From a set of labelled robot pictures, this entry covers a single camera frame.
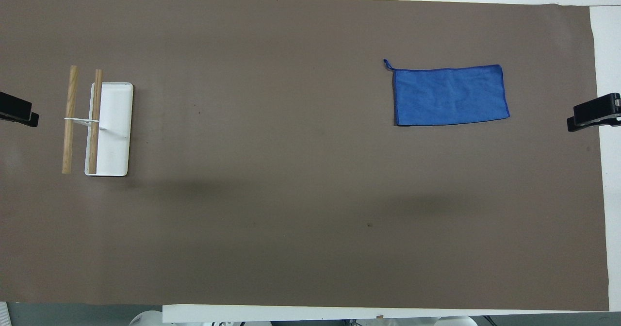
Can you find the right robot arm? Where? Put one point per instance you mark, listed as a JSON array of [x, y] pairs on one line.
[[436, 322]]

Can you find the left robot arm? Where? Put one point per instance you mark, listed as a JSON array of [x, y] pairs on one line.
[[145, 319]]

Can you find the blue towel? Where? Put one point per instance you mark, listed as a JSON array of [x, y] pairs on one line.
[[449, 95]]

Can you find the white towel rack wooden bars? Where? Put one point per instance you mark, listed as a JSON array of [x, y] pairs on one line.
[[114, 137]]

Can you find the black right clamp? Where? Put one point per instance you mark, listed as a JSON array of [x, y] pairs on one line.
[[594, 112]]

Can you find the black clamp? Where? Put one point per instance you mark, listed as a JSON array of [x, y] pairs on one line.
[[14, 107], [594, 112]]

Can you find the black left clamp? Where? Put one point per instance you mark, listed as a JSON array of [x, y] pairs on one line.
[[14, 107]]

